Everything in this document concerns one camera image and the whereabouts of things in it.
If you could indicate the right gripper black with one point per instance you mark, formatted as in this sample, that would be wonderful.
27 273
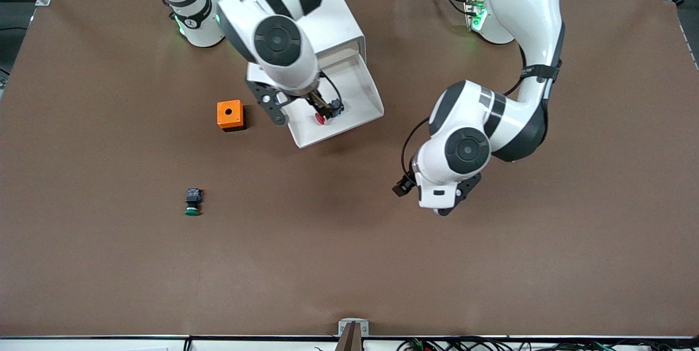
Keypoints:
316 101

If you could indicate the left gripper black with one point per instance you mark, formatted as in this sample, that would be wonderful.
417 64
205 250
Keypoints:
403 186

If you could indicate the red mushroom push button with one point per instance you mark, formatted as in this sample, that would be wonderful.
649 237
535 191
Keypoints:
320 118

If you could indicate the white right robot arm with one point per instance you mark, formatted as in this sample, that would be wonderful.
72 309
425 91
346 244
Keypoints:
278 40

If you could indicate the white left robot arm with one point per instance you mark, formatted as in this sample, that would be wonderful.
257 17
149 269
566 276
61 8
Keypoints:
524 12

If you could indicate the green mushroom push button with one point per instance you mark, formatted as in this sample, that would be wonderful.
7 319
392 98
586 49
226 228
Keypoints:
193 198

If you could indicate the brown table cover sheet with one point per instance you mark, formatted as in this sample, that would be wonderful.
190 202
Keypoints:
349 242

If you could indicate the orange button enclosure box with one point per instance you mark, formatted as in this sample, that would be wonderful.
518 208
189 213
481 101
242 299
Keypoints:
223 119

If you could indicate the metal bracket with brown strip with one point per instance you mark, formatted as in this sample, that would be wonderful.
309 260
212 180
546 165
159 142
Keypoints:
345 325

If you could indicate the white table edge rail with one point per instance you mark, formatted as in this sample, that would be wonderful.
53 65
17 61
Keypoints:
109 344

